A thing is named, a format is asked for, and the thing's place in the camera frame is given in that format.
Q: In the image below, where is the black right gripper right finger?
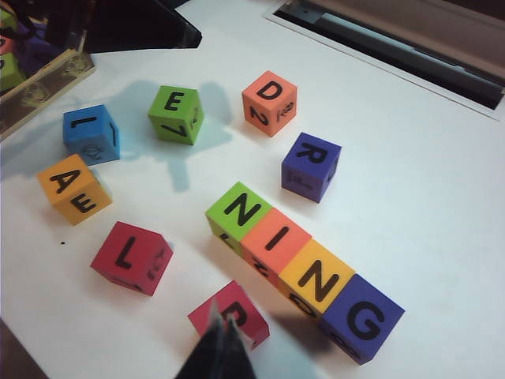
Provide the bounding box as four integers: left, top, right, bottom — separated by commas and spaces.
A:
225, 315, 257, 379

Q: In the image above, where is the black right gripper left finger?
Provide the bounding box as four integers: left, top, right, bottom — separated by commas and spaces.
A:
175, 299, 228, 379

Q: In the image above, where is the purple letter block R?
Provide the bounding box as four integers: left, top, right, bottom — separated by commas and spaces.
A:
281, 132, 342, 205

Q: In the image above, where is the yellow letter block A E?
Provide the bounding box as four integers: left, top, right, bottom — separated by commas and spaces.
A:
37, 153, 114, 227

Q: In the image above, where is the green letter block E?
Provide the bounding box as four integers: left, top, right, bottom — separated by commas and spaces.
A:
148, 85, 205, 147

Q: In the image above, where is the blue foam letter block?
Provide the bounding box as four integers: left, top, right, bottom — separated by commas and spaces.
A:
62, 104, 122, 166

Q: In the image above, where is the red letter block B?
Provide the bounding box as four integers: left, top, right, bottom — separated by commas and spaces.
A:
187, 280, 271, 351

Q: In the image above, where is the yellow letter block N Q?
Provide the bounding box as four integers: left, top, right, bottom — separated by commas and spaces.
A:
278, 238, 356, 317

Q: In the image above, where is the coral letter block I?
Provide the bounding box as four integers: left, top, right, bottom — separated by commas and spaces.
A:
240, 208, 312, 280

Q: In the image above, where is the red letter block L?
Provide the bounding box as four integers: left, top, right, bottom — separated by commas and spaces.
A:
90, 220, 174, 297

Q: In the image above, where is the purple letter block G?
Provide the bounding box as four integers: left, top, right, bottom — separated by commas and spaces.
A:
318, 273, 406, 366

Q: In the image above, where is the green letter block N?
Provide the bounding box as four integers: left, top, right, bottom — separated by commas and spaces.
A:
205, 181, 272, 248

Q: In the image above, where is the orange letter block D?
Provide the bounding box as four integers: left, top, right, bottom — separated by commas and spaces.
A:
241, 70, 298, 138

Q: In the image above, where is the gold decorated box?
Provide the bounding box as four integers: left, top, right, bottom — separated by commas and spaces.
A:
0, 49, 97, 141

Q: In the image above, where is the dark blue case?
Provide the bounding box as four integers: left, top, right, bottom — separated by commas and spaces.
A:
47, 0, 203, 54

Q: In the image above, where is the green foam block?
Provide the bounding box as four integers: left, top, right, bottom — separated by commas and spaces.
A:
0, 52, 27, 92

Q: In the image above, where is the brown desk divider panel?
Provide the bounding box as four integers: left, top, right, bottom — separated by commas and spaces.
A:
311, 0, 505, 86

